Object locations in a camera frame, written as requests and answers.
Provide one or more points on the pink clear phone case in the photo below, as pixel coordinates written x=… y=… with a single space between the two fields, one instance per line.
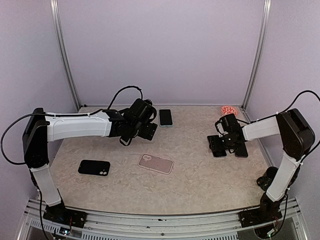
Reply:
x=156 y=164

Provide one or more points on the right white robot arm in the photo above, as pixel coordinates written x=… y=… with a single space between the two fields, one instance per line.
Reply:
x=287 y=139

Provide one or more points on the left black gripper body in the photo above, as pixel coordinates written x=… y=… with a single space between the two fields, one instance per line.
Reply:
x=148 y=133

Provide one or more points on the red white patterned bowl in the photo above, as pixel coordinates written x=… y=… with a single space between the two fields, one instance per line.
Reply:
x=228 y=109

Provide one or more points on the black phone silver edge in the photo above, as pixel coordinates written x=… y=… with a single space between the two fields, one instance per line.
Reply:
x=219 y=154

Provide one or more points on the black phone case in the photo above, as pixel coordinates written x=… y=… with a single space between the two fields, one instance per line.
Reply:
x=94 y=167

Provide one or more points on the right aluminium frame post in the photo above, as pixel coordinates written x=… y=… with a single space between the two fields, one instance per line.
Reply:
x=258 y=53

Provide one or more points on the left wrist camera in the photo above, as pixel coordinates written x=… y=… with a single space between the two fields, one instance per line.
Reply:
x=149 y=101

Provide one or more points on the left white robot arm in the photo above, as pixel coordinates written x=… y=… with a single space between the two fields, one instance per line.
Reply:
x=46 y=127

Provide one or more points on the front aluminium rail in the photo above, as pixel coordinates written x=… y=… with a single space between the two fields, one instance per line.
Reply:
x=104 y=225

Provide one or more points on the teal green phone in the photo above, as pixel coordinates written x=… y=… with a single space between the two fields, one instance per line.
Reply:
x=165 y=117

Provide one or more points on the dark green mug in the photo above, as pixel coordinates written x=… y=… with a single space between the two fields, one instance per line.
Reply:
x=267 y=178

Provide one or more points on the left aluminium frame post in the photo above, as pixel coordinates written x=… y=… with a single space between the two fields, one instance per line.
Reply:
x=54 y=6

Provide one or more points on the aluminium frame post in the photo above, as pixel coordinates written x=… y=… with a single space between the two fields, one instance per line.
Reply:
x=258 y=53
x=54 y=6

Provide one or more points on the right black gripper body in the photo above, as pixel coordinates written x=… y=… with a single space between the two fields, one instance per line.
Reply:
x=226 y=143

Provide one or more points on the light blue phone case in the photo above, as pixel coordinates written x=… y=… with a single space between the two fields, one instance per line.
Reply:
x=166 y=125

